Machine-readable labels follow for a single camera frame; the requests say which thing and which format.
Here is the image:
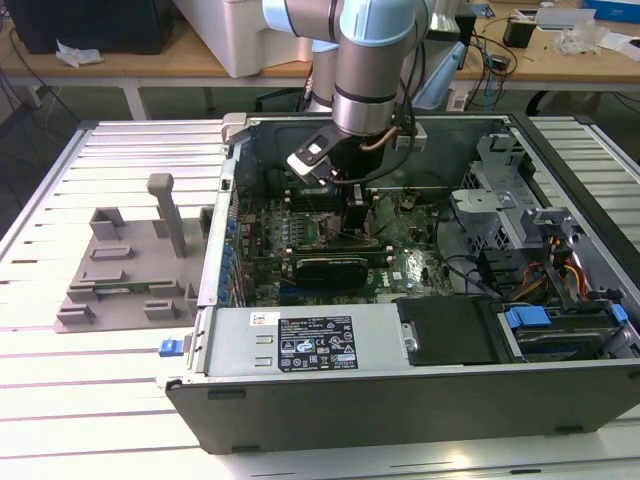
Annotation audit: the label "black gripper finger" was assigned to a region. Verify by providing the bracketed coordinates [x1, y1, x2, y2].
[343, 182, 372, 236]

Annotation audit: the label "thin metal locking lever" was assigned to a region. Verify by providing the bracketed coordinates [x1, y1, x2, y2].
[303, 191, 331, 237]
[370, 217, 401, 237]

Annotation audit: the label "metal socket cover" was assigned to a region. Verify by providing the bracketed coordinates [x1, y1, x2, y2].
[368, 192, 402, 236]

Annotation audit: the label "black graphics card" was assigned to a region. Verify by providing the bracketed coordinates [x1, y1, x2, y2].
[293, 257, 367, 291]

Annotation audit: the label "green motherboard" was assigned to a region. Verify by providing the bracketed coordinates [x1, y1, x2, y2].
[233, 191, 452, 308]

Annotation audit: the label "metal drive cage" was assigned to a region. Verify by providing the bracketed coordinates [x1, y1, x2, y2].
[448, 132, 592, 262]

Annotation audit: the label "black plastic shroud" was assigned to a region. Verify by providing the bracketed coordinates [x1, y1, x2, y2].
[393, 295, 502, 367]

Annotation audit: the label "black plastic connector block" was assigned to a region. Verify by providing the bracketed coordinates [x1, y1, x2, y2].
[478, 246, 527, 302]

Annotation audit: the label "white box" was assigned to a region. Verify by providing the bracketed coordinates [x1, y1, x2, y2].
[173, 0, 315, 79]

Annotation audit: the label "black tower box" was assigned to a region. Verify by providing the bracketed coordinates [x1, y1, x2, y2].
[457, 12, 479, 45]

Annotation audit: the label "silver power supply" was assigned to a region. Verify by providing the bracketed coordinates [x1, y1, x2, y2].
[206, 304, 410, 377]

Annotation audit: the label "open black PC case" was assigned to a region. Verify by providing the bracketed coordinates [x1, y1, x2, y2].
[154, 110, 640, 456]

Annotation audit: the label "hard disk in blue carrier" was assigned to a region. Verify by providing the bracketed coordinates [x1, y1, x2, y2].
[503, 305, 609, 361]

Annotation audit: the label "grey parts rack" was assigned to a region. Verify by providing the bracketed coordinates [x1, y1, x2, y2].
[53, 172, 215, 334]

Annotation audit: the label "green RAM stick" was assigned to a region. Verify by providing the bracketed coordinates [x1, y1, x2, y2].
[96, 283, 152, 295]

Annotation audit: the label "wooden desk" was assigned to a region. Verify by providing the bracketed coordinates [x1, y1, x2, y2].
[0, 0, 640, 95]

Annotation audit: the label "flat grey box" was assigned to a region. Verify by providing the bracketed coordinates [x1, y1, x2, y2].
[534, 6, 597, 32]

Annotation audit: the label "clear plastic bags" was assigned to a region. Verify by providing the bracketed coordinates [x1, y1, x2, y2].
[556, 21, 610, 55]

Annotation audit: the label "blue cardboard box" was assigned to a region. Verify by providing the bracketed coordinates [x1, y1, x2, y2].
[581, 0, 640, 24]

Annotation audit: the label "crumpled white paper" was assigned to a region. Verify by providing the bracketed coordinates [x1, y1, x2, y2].
[54, 38, 105, 69]

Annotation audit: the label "large black box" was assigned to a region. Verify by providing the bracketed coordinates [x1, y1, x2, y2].
[8, 0, 175, 56]

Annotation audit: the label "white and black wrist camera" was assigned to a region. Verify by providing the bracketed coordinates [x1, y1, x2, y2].
[285, 129, 335, 188]

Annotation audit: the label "yellow and red wire bundle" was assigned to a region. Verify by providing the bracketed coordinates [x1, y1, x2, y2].
[519, 234, 587, 302]

